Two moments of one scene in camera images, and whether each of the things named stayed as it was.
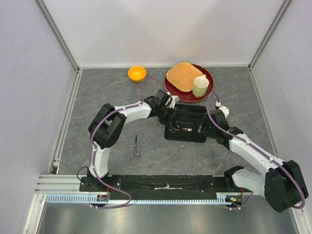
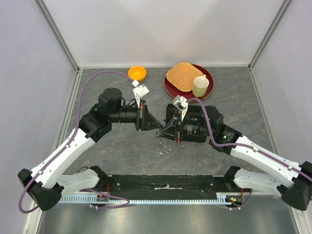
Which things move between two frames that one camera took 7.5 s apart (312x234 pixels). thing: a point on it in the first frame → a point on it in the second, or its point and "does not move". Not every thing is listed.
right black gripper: [203, 127] → [169, 132]
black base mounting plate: [149, 185] does not move
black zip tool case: [188, 119] does not move
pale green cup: [200, 86] does not move
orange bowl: [137, 73] does not move
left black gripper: [171, 121] → [145, 119]
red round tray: [188, 96] does not move
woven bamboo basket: [182, 75] does not move
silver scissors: [136, 154] → [165, 148]
